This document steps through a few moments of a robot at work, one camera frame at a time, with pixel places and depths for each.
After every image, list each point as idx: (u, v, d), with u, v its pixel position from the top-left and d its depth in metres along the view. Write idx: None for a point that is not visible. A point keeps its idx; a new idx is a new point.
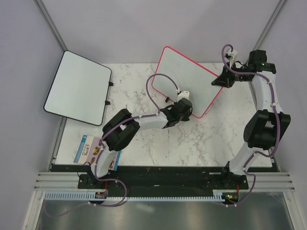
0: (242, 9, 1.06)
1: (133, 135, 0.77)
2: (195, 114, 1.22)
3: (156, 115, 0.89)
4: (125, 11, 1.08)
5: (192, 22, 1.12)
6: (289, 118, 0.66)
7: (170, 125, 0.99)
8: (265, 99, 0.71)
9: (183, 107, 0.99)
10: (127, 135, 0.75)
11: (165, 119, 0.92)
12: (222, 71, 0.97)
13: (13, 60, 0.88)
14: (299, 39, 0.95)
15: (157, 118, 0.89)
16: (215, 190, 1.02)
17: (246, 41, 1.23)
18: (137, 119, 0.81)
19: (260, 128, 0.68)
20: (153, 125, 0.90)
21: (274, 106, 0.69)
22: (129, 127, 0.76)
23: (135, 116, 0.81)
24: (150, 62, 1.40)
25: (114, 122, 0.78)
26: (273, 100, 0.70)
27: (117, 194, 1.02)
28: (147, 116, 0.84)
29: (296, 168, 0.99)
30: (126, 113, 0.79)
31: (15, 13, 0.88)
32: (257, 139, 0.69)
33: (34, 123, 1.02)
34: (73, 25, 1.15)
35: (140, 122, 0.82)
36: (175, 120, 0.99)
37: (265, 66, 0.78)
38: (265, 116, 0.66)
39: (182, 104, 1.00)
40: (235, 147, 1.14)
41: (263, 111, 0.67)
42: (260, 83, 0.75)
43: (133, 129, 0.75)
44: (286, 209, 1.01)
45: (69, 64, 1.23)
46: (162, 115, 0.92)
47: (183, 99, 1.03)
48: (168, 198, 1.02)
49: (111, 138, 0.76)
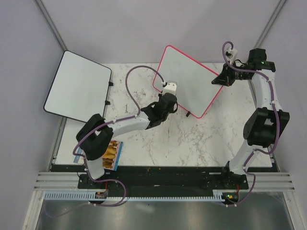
0: (242, 9, 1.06)
1: (106, 141, 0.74)
2: (195, 114, 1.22)
3: (135, 116, 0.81)
4: (125, 11, 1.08)
5: (192, 22, 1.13)
6: (287, 116, 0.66)
7: (154, 125, 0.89)
8: (265, 97, 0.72)
9: (165, 104, 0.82)
10: (100, 143, 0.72)
11: (147, 120, 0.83)
12: (223, 69, 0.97)
13: (13, 60, 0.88)
14: (299, 39, 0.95)
15: (137, 120, 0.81)
16: (215, 190, 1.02)
17: (246, 41, 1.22)
18: (112, 124, 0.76)
19: (259, 125, 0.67)
20: (133, 127, 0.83)
21: (274, 103, 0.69)
22: (101, 134, 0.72)
23: (109, 121, 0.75)
24: (150, 62, 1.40)
25: (87, 130, 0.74)
26: (272, 98, 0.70)
27: (117, 194, 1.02)
28: (122, 120, 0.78)
29: (296, 168, 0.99)
30: (99, 119, 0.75)
31: (15, 14, 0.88)
32: (257, 136, 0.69)
33: (34, 123, 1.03)
34: (73, 25, 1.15)
35: (114, 127, 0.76)
36: (159, 120, 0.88)
37: (264, 64, 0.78)
38: (264, 114, 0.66)
39: (164, 100, 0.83)
40: (235, 147, 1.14)
41: (263, 109, 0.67)
42: (260, 81, 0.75)
43: (106, 136, 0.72)
44: (286, 209, 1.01)
45: (69, 64, 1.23)
46: (143, 116, 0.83)
47: (166, 94, 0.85)
48: (168, 198, 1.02)
49: (84, 146, 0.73)
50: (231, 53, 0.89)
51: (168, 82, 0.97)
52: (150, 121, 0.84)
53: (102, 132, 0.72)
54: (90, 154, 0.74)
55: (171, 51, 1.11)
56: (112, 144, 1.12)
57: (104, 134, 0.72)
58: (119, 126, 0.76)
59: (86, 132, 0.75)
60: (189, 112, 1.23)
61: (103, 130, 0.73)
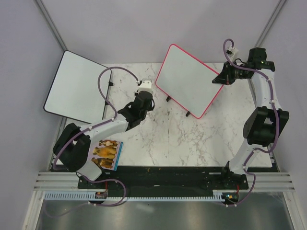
0: (242, 9, 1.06)
1: (85, 149, 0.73)
2: (194, 114, 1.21)
3: (112, 119, 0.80)
4: (125, 12, 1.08)
5: (192, 22, 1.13)
6: (287, 115, 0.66)
7: (134, 126, 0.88)
8: (264, 96, 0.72)
9: (141, 102, 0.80)
10: (79, 152, 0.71)
11: (125, 121, 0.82)
12: (223, 69, 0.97)
13: (13, 60, 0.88)
14: (299, 39, 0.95)
15: (114, 124, 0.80)
16: (215, 190, 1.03)
17: (246, 41, 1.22)
18: (88, 131, 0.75)
19: (258, 124, 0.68)
20: (112, 132, 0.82)
21: (273, 102, 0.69)
22: (78, 143, 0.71)
23: (85, 129, 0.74)
24: (150, 62, 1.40)
25: (63, 142, 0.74)
26: (271, 97, 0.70)
27: (117, 194, 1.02)
28: (99, 125, 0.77)
29: (296, 168, 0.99)
30: (73, 128, 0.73)
31: (15, 14, 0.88)
32: (256, 135, 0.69)
33: (34, 123, 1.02)
34: (73, 25, 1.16)
35: (91, 134, 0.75)
36: (138, 120, 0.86)
37: (264, 63, 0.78)
38: (264, 113, 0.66)
39: (139, 99, 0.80)
40: (235, 147, 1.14)
41: (262, 108, 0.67)
42: (259, 81, 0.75)
43: (83, 144, 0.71)
44: (286, 209, 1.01)
45: (69, 64, 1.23)
46: (120, 118, 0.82)
47: (141, 91, 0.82)
48: (168, 198, 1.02)
49: (64, 158, 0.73)
50: (232, 51, 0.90)
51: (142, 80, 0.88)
52: (128, 122, 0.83)
53: (78, 140, 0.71)
54: (71, 164, 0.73)
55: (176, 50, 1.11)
56: (112, 144, 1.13)
57: (80, 143, 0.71)
58: (96, 132, 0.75)
59: (63, 144, 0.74)
60: (189, 112, 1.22)
61: (79, 138, 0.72)
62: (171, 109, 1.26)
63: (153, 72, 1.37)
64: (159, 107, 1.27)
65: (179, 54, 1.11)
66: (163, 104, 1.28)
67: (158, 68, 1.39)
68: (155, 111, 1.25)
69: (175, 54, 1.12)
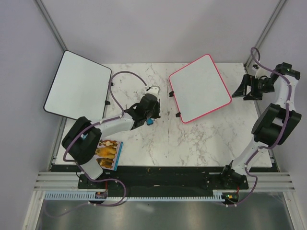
0: (242, 9, 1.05)
1: (96, 143, 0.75)
2: (183, 118, 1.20)
3: (120, 116, 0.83)
4: (125, 12, 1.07)
5: (192, 22, 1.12)
6: (299, 117, 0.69)
7: (138, 126, 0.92)
8: (281, 97, 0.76)
9: (147, 104, 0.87)
10: (90, 144, 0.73)
11: (132, 120, 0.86)
12: (245, 79, 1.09)
13: (12, 60, 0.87)
14: (299, 39, 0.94)
15: (122, 121, 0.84)
16: (215, 190, 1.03)
17: (246, 40, 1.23)
18: (99, 125, 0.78)
19: (267, 120, 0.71)
20: (118, 128, 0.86)
21: (288, 103, 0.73)
22: (89, 136, 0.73)
23: (95, 122, 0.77)
24: (150, 62, 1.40)
25: (72, 134, 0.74)
26: (288, 98, 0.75)
27: (117, 194, 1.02)
28: (109, 120, 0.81)
29: (296, 168, 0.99)
30: (85, 121, 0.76)
31: (14, 14, 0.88)
32: (264, 132, 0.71)
33: (34, 123, 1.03)
34: (73, 25, 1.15)
35: (102, 128, 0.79)
36: (142, 120, 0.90)
37: (289, 71, 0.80)
38: (275, 110, 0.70)
39: (145, 100, 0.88)
40: (235, 148, 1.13)
41: (275, 106, 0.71)
42: (281, 84, 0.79)
43: (95, 137, 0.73)
44: (286, 209, 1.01)
45: (69, 64, 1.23)
46: (127, 116, 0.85)
47: (147, 94, 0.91)
48: (167, 198, 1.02)
49: (73, 149, 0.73)
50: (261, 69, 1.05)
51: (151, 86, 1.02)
52: (134, 121, 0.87)
53: (90, 133, 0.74)
54: (80, 156, 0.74)
55: (208, 59, 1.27)
56: (112, 144, 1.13)
57: (91, 136, 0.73)
58: (106, 126, 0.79)
59: (73, 136, 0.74)
60: (179, 114, 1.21)
61: (91, 132, 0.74)
62: (171, 109, 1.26)
63: (153, 72, 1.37)
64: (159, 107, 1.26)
65: (209, 64, 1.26)
66: (163, 104, 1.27)
67: (158, 68, 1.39)
68: None
69: (204, 61, 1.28)
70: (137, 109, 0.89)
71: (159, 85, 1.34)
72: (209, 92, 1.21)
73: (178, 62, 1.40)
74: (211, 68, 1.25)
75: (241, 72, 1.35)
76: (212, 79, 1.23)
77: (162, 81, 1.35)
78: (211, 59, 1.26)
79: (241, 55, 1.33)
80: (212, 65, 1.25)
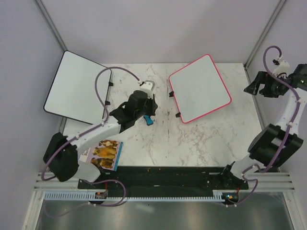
0: (242, 9, 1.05)
1: (73, 161, 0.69)
2: (182, 118, 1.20)
3: (102, 124, 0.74)
4: (125, 12, 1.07)
5: (192, 22, 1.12)
6: (301, 142, 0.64)
7: (127, 128, 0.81)
8: (284, 116, 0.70)
9: (135, 102, 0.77)
10: (67, 163, 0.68)
11: (118, 124, 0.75)
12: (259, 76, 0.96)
13: (12, 60, 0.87)
14: (299, 39, 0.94)
15: (103, 130, 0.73)
16: (215, 190, 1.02)
17: (246, 40, 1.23)
18: (75, 140, 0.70)
19: (265, 141, 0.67)
20: (103, 136, 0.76)
21: (289, 125, 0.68)
22: (66, 154, 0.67)
23: (71, 138, 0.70)
24: (150, 62, 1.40)
25: (49, 153, 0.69)
26: (292, 120, 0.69)
27: (117, 194, 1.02)
28: (87, 132, 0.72)
29: (296, 168, 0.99)
30: (60, 138, 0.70)
31: (14, 14, 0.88)
32: (260, 152, 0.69)
33: (34, 123, 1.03)
34: (72, 25, 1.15)
35: (79, 143, 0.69)
36: (132, 120, 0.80)
37: (303, 84, 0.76)
38: (275, 131, 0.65)
39: (133, 98, 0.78)
40: (235, 148, 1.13)
41: (274, 126, 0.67)
42: (289, 98, 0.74)
43: (71, 155, 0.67)
44: (286, 209, 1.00)
45: (69, 64, 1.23)
46: (111, 121, 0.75)
47: (135, 91, 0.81)
48: (167, 198, 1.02)
49: (53, 167, 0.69)
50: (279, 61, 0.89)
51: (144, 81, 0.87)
52: (121, 123, 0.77)
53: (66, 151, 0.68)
54: (63, 172, 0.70)
55: (208, 59, 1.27)
56: (112, 144, 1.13)
57: (69, 154, 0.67)
58: (84, 140, 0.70)
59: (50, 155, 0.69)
60: (179, 114, 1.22)
61: (66, 149, 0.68)
62: (171, 109, 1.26)
63: (153, 72, 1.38)
64: (159, 107, 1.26)
65: (209, 64, 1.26)
66: (163, 104, 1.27)
67: (158, 68, 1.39)
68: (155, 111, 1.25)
69: (204, 61, 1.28)
70: (125, 109, 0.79)
71: (159, 85, 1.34)
72: (209, 92, 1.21)
73: (178, 62, 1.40)
74: (211, 67, 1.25)
75: (241, 72, 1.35)
76: (212, 79, 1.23)
77: (162, 81, 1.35)
78: (210, 59, 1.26)
79: (241, 55, 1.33)
80: (212, 65, 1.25)
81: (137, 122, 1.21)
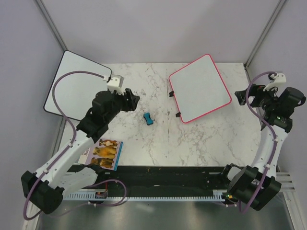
0: (242, 9, 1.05)
1: (49, 198, 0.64)
2: (182, 118, 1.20)
3: (70, 145, 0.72)
4: (125, 12, 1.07)
5: (192, 22, 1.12)
6: (279, 187, 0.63)
7: (103, 132, 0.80)
8: (261, 156, 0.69)
9: (100, 109, 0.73)
10: (43, 202, 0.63)
11: (87, 137, 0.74)
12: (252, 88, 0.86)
13: (12, 60, 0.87)
14: (299, 39, 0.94)
15: (74, 149, 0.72)
16: (215, 190, 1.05)
17: (246, 40, 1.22)
18: (45, 175, 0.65)
19: (243, 184, 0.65)
20: (76, 157, 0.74)
21: (266, 167, 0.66)
22: (38, 193, 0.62)
23: (40, 174, 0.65)
24: (150, 62, 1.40)
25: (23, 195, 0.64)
26: (269, 161, 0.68)
27: (117, 194, 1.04)
28: (55, 162, 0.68)
29: (296, 168, 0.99)
30: (29, 178, 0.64)
31: (14, 14, 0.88)
32: (240, 194, 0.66)
33: (34, 123, 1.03)
34: (72, 25, 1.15)
35: (51, 177, 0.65)
36: (104, 125, 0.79)
37: (279, 121, 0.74)
38: (252, 174, 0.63)
39: (96, 104, 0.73)
40: (235, 147, 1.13)
41: (252, 168, 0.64)
42: (267, 137, 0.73)
43: (44, 194, 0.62)
44: (286, 209, 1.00)
45: (69, 64, 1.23)
46: (80, 140, 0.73)
47: (98, 95, 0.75)
48: (167, 198, 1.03)
49: (37, 201, 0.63)
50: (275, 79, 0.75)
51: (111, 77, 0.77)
52: (92, 134, 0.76)
53: (39, 189, 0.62)
54: (48, 206, 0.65)
55: (208, 59, 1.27)
56: (112, 144, 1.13)
57: (44, 190, 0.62)
58: (54, 171, 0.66)
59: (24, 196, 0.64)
60: (179, 114, 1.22)
61: (38, 189, 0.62)
62: (171, 109, 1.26)
63: (153, 72, 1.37)
64: (159, 107, 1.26)
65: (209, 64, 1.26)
66: (163, 104, 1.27)
67: (158, 68, 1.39)
68: (155, 111, 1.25)
69: (204, 61, 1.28)
70: (94, 116, 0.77)
71: (159, 85, 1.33)
72: (209, 92, 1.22)
73: (178, 62, 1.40)
74: (211, 67, 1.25)
75: (241, 72, 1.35)
76: (212, 79, 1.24)
77: (162, 81, 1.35)
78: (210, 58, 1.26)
79: (241, 55, 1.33)
80: (212, 65, 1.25)
81: (137, 122, 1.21)
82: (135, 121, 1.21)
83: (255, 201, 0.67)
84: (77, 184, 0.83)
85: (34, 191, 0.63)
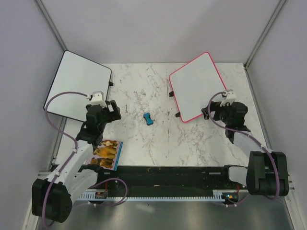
0: (242, 9, 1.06)
1: (65, 196, 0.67)
2: (182, 117, 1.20)
3: (75, 151, 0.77)
4: (125, 11, 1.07)
5: (192, 21, 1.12)
6: (284, 156, 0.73)
7: (99, 142, 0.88)
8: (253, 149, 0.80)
9: (95, 119, 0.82)
10: (60, 201, 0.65)
11: (89, 143, 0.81)
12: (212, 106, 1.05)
13: (12, 59, 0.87)
14: (299, 39, 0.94)
15: (79, 153, 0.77)
16: (215, 190, 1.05)
17: (246, 41, 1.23)
18: (58, 177, 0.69)
19: (260, 170, 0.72)
20: (82, 161, 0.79)
21: (263, 146, 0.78)
22: (54, 193, 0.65)
23: (53, 178, 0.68)
24: (150, 62, 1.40)
25: (38, 202, 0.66)
26: (259, 144, 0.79)
27: (117, 194, 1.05)
28: (65, 165, 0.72)
29: (296, 168, 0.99)
30: (41, 183, 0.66)
31: (14, 13, 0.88)
32: (263, 184, 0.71)
33: (34, 123, 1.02)
34: (72, 25, 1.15)
35: (64, 178, 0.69)
36: (99, 134, 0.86)
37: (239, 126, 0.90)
38: (261, 157, 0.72)
39: (89, 116, 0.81)
40: (235, 147, 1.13)
41: (256, 153, 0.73)
42: (242, 138, 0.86)
43: (60, 192, 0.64)
44: (286, 209, 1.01)
45: (69, 64, 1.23)
46: (81, 144, 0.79)
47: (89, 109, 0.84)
48: (167, 198, 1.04)
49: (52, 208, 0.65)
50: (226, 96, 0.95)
51: (93, 94, 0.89)
52: (92, 142, 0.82)
53: (54, 190, 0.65)
54: (61, 211, 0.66)
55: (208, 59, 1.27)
56: (112, 144, 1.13)
57: (58, 191, 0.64)
58: (65, 173, 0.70)
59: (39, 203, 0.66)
60: (179, 114, 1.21)
61: (53, 189, 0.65)
62: (171, 109, 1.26)
63: (153, 72, 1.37)
64: (160, 107, 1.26)
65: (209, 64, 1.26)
66: (163, 104, 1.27)
67: (158, 68, 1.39)
68: (155, 111, 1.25)
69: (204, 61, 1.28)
70: (88, 128, 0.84)
71: (159, 85, 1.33)
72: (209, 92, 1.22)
73: (178, 62, 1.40)
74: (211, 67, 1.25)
75: (241, 72, 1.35)
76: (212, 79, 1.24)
77: (162, 81, 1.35)
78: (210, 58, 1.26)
79: (241, 55, 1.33)
80: (212, 65, 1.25)
81: (137, 122, 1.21)
82: (135, 122, 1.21)
83: (281, 188, 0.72)
84: (81, 188, 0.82)
85: (49, 196, 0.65)
